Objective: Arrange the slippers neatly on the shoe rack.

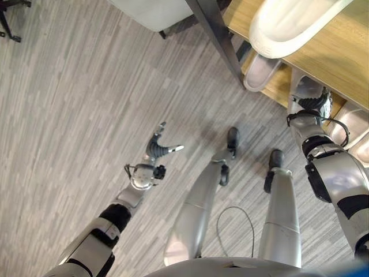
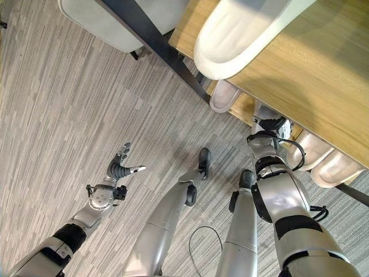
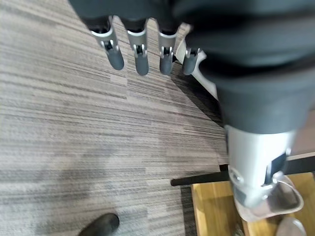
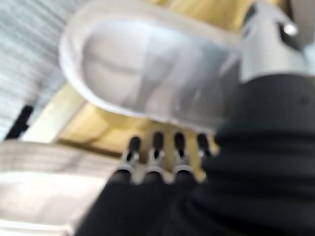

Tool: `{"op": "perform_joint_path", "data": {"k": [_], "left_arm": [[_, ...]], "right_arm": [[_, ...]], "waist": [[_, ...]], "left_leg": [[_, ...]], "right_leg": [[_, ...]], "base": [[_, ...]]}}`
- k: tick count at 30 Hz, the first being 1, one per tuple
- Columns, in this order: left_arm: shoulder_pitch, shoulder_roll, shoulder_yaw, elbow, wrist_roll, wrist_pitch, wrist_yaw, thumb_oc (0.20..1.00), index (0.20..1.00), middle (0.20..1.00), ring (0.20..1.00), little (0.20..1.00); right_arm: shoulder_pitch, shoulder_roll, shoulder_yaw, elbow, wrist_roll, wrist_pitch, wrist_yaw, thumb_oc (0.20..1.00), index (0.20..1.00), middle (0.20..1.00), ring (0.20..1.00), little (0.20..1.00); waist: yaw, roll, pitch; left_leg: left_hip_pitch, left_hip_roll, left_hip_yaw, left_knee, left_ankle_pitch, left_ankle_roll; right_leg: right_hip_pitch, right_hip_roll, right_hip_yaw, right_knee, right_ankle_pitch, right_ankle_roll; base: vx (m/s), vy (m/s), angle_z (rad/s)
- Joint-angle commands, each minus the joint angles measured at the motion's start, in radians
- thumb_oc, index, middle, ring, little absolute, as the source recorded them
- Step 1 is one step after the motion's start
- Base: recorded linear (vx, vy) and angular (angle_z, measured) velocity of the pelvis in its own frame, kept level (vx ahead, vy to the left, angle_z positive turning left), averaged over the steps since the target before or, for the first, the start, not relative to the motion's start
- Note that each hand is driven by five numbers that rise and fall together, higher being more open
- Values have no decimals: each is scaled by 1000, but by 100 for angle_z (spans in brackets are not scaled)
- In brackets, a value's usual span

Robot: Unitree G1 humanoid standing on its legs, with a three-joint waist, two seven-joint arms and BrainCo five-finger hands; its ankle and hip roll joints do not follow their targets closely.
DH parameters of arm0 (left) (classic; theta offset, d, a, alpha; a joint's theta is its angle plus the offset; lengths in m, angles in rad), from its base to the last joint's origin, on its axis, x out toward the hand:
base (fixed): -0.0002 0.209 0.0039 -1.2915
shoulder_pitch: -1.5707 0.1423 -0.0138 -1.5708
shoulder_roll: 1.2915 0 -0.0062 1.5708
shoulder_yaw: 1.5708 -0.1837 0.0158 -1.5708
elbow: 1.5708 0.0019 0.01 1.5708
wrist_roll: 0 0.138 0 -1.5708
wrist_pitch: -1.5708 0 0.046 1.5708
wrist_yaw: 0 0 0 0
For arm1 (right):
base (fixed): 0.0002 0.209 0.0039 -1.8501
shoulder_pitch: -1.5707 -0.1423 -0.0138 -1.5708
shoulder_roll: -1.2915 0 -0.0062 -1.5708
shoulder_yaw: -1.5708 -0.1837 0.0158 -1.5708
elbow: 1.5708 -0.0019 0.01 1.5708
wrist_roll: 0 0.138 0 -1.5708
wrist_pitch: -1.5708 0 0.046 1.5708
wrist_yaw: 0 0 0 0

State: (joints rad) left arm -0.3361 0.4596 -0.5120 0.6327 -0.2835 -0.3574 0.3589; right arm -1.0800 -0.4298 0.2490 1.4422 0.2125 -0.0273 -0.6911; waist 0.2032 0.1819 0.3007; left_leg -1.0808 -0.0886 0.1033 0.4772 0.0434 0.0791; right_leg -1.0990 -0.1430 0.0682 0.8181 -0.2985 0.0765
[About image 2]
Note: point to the small black floor object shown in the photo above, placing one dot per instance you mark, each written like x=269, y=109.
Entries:
x=3, y=25

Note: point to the robot right foot dark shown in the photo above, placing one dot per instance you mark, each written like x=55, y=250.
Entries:
x=246, y=179

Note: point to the large white slipper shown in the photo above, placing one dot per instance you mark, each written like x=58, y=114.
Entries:
x=239, y=37

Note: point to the small pale pink slipper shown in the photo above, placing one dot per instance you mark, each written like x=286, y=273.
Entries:
x=222, y=96

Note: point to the robot foot dark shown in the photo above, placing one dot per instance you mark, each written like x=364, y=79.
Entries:
x=246, y=179
x=204, y=157

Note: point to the white chair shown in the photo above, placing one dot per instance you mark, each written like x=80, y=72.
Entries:
x=109, y=23

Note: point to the robot left foot dark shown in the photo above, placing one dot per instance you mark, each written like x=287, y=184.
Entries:
x=204, y=157

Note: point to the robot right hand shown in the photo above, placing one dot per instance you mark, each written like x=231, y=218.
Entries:
x=271, y=123

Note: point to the robot left arm silver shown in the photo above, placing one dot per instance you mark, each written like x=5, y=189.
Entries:
x=72, y=228

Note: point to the robot right leg silver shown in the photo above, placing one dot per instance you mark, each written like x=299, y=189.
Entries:
x=242, y=231

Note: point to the robot left leg silver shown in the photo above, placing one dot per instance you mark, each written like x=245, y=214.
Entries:
x=164, y=219

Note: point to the robot right arm silver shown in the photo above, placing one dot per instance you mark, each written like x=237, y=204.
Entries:
x=288, y=199

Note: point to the beige slipper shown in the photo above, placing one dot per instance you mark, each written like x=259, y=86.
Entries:
x=312, y=150
x=335, y=171

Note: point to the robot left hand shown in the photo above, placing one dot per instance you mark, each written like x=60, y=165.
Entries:
x=118, y=170

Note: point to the wooden shoe rack black frame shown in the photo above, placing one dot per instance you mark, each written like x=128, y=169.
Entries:
x=317, y=72

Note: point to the robot leg silver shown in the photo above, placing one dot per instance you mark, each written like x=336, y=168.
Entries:
x=242, y=231
x=164, y=219

